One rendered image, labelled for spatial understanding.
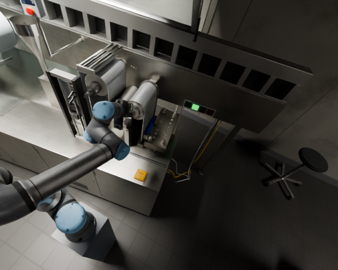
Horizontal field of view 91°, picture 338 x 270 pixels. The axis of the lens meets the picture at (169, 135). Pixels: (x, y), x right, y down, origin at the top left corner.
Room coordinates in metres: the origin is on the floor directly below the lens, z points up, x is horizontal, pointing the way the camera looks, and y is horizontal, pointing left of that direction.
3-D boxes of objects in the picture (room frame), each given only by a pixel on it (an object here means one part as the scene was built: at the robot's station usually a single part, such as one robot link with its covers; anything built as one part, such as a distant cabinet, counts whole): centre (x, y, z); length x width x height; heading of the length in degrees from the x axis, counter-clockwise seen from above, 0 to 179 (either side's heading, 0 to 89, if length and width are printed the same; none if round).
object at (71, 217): (0.11, 0.32, 1.07); 0.13 x 0.12 x 0.14; 65
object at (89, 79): (0.88, 0.49, 1.33); 0.25 x 0.14 x 0.14; 176
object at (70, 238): (0.11, 0.31, 0.95); 0.15 x 0.15 x 0.10
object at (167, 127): (0.88, 0.06, 1.00); 0.40 x 0.16 x 0.06; 176
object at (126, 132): (0.69, 0.29, 1.05); 0.06 x 0.05 x 0.31; 176
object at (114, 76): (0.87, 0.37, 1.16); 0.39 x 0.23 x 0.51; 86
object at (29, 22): (0.89, 0.96, 1.50); 0.14 x 0.14 x 0.06
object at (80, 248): (0.11, 0.31, 0.45); 0.20 x 0.20 x 0.90; 78
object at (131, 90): (0.86, 0.36, 1.17); 0.26 x 0.12 x 0.12; 176
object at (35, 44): (0.89, 0.96, 1.18); 0.14 x 0.14 x 0.57
